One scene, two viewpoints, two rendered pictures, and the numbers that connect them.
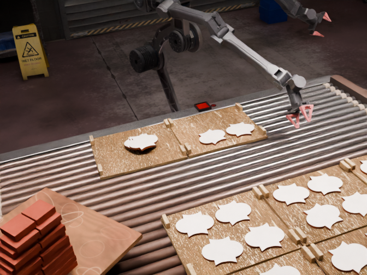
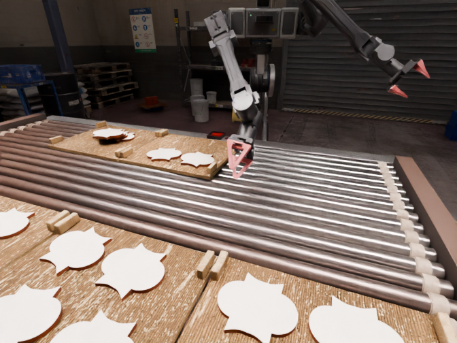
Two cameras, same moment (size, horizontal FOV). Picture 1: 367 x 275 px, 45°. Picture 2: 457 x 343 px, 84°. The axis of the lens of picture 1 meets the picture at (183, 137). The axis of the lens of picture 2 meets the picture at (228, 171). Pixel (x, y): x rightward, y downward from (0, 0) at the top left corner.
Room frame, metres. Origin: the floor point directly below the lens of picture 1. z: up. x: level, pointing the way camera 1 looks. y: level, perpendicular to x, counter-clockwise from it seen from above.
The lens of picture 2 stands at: (1.23, -0.95, 1.36)
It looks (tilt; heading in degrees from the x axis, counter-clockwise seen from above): 27 degrees down; 38
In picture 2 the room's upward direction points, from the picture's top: straight up
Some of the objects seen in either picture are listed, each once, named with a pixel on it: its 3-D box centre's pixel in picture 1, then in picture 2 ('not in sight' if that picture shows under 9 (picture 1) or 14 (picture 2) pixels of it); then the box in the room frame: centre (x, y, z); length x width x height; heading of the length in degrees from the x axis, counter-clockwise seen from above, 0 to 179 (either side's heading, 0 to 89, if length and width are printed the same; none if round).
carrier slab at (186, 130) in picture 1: (215, 129); (184, 152); (1.93, -0.16, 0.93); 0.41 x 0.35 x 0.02; 107
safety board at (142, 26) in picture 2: not in sight; (142, 30); (5.30, 4.76, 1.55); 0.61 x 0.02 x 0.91; 107
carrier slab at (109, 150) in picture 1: (136, 148); (110, 140); (1.81, 0.23, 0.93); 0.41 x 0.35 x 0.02; 106
